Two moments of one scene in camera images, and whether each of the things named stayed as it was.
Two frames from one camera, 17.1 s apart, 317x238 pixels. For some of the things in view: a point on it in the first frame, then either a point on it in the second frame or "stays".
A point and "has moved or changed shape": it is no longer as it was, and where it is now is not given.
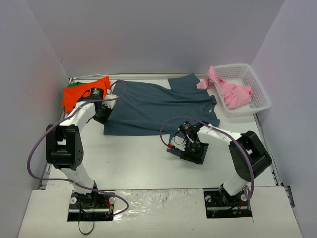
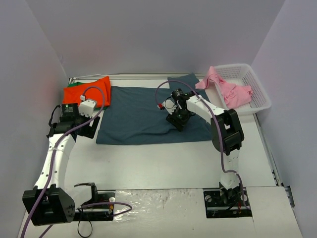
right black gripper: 192,156 → 177,121
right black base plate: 219,204 stays
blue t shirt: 160,106 has moved or changed shape
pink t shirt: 234,96 stays
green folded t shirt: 75,84 stays
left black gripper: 101,116 → 91,126
